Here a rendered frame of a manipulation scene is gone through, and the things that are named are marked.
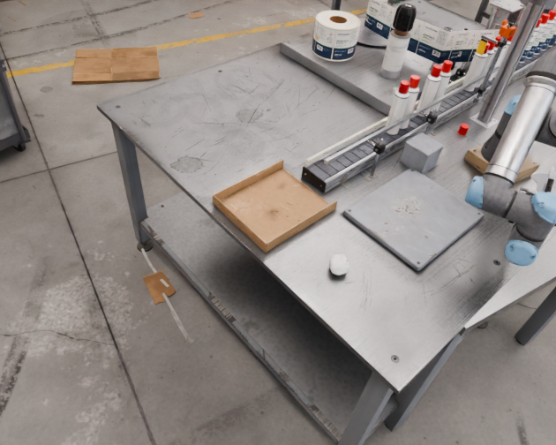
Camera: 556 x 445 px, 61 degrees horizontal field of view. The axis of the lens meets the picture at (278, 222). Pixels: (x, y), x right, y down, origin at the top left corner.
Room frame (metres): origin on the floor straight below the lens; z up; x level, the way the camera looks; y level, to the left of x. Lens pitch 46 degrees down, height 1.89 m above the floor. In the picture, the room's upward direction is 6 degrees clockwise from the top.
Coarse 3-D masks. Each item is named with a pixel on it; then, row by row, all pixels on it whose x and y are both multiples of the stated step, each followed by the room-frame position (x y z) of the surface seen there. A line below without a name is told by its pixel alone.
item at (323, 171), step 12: (528, 60) 2.24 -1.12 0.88; (456, 96) 1.82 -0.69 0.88; (468, 96) 1.83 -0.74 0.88; (444, 108) 1.72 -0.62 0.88; (420, 120) 1.61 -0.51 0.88; (372, 132) 1.49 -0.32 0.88; (408, 132) 1.53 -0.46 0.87; (384, 144) 1.42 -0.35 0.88; (348, 156) 1.33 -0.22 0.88; (360, 156) 1.34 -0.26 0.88; (312, 168) 1.24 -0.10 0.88; (324, 168) 1.25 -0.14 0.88; (336, 168) 1.26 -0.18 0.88; (324, 180) 1.19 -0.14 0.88
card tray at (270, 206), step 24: (216, 192) 1.08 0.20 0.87; (240, 192) 1.13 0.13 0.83; (264, 192) 1.15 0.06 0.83; (288, 192) 1.16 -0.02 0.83; (312, 192) 1.17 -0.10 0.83; (240, 216) 1.03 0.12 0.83; (264, 216) 1.04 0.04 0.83; (288, 216) 1.05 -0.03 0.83; (312, 216) 1.03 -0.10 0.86; (264, 240) 0.91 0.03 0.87
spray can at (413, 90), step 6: (414, 78) 1.55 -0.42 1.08; (414, 84) 1.54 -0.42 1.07; (414, 90) 1.53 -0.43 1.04; (414, 96) 1.53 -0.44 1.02; (408, 102) 1.53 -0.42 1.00; (414, 102) 1.54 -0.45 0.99; (408, 108) 1.53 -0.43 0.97; (408, 114) 1.53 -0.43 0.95; (408, 120) 1.53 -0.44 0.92; (402, 126) 1.53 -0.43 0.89
